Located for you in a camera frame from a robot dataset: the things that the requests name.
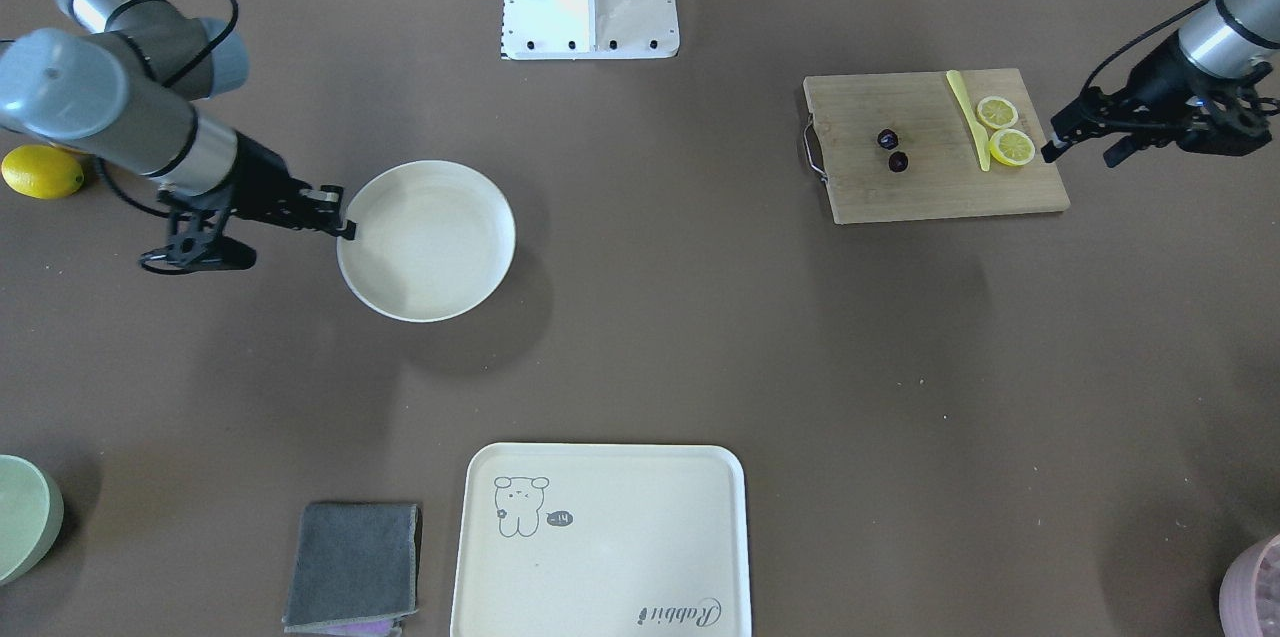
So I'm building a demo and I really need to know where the yellow lemon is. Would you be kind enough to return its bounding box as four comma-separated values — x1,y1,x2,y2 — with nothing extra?
3,145,84,200

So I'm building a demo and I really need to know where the dark red cherry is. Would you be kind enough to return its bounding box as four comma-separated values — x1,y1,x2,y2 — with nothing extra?
887,151,909,173
876,128,900,151

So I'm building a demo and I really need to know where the yellow plastic knife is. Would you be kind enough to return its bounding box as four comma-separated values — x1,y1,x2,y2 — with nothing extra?
945,69,992,171

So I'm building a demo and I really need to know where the pink bowl with ice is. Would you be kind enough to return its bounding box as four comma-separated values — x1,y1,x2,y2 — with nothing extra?
1219,535,1279,636

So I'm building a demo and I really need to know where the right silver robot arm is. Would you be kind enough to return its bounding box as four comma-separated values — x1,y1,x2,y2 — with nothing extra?
1,0,357,276

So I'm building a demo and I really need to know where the lemon slice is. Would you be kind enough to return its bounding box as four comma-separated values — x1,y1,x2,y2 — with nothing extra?
987,128,1038,168
974,95,1020,130

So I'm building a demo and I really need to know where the cream rectangular tray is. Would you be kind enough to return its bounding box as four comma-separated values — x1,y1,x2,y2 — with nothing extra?
451,444,753,636

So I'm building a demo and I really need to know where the mint green bowl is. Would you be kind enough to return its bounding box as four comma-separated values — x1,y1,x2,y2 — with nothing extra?
1,455,64,586

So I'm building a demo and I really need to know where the cream round plate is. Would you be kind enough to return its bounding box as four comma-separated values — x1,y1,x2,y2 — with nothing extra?
337,160,516,324

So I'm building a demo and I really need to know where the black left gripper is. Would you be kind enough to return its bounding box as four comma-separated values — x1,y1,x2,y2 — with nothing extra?
1039,37,1277,168

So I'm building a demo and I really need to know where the grey folded cloth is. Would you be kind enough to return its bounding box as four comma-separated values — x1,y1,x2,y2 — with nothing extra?
282,501,419,636

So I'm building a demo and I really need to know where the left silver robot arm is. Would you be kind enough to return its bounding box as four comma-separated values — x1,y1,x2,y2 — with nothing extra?
1041,0,1279,168

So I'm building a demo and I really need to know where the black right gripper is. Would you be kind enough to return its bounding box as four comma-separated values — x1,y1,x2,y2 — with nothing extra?
140,134,358,274

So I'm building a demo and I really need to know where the wooden cutting board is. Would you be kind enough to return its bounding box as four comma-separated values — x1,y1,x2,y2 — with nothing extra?
803,72,1070,224

